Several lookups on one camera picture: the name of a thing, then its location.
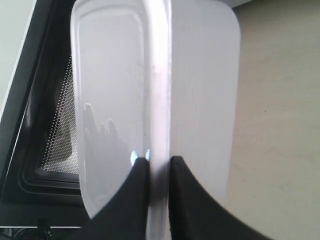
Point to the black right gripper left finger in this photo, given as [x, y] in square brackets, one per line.
[125, 216]

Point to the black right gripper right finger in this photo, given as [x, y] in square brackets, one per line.
[195, 215]

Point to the white microwave door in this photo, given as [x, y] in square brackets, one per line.
[39, 174]

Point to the white plastic lidded container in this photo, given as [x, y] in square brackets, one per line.
[153, 79]

